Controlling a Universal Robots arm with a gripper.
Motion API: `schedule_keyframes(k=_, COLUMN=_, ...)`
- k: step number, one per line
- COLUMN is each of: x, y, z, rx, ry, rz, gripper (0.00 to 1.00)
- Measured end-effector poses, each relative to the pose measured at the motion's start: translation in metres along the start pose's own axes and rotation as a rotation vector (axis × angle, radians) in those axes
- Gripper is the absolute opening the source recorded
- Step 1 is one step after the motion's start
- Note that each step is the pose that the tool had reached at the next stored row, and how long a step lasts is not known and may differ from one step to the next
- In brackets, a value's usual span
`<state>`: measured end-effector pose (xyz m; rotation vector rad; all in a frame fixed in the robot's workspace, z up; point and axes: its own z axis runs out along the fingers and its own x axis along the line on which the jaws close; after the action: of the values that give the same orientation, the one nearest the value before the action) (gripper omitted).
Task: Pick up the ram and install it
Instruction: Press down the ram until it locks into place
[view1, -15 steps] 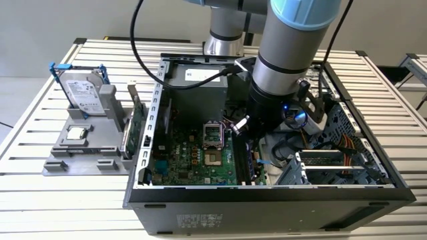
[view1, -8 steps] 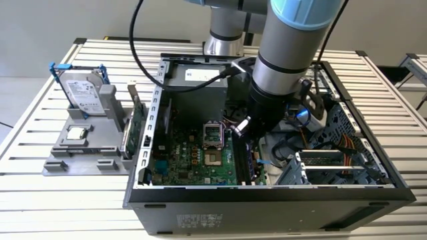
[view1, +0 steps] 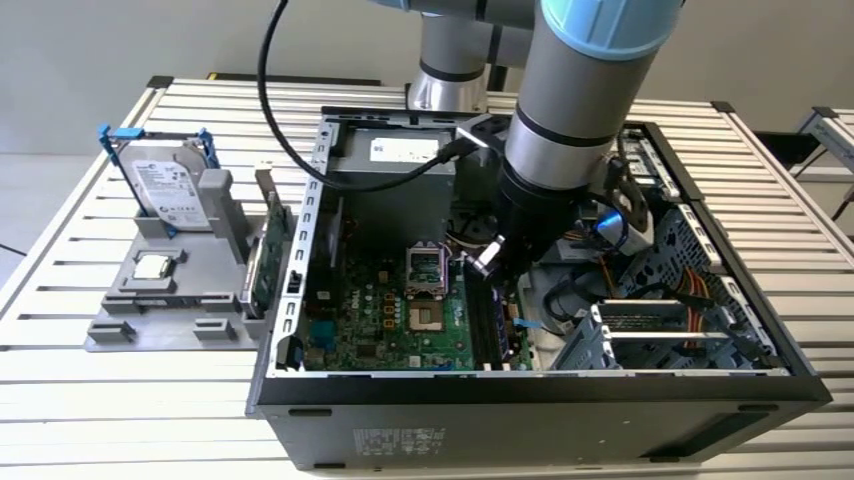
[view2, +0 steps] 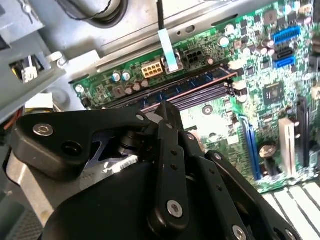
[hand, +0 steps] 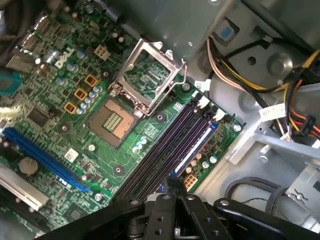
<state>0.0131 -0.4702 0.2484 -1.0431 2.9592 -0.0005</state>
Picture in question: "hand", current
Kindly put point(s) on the blue expansion slot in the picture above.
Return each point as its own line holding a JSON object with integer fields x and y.
{"x": 45, "y": 158}

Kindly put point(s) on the black open PC case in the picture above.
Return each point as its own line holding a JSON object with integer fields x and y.
{"x": 220, "y": 175}

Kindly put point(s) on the silver coin battery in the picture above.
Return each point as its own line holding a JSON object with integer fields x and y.
{"x": 28, "y": 166}

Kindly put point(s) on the beige power connector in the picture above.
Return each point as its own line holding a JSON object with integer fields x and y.
{"x": 190, "y": 181}

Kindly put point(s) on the grey power supply unit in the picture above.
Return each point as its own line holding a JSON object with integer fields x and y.
{"x": 162, "y": 22}

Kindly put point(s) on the white expansion slot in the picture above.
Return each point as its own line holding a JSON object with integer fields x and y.
{"x": 22, "y": 187}

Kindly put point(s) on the beige four pin connector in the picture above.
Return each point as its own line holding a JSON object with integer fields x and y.
{"x": 102, "y": 52}

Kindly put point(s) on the teal rear port connector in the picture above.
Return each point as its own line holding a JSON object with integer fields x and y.
{"x": 8, "y": 83}

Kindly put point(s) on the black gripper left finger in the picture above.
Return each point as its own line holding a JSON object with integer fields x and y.
{"x": 162, "y": 217}

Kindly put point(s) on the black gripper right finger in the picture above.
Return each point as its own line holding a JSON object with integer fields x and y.
{"x": 200, "y": 220}

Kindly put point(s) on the CPU socket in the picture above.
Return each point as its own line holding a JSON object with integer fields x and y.
{"x": 112, "y": 122}

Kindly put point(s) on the silver rear port block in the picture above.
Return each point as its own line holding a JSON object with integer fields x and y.
{"x": 38, "y": 27}
{"x": 20, "y": 60}

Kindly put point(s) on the white square board sticker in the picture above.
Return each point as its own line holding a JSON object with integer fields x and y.
{"x": 71, "y": 154}

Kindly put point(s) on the black square chip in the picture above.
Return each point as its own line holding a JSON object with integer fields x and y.
{"x": 40, "y": 117}

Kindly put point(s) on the orange square inductor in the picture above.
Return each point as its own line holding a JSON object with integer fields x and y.
{"x": 91, "y": 80}
{"x": 81, "y": 93}
{"x": 70, "y": 107}

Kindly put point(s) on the black RAM slot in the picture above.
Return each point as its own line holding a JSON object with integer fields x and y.
{"x": 220, "y": 115}
{"x": 156, "y": 149}
{"x": 172, "y": 161}
{"x": 164, "y": 155}

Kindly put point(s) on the silver socket cover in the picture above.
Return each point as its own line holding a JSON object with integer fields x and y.
{"x": 126, "y": 66}

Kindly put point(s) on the green Dell motherboard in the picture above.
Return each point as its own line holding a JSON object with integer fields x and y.
{"x": 100, "y": 160}

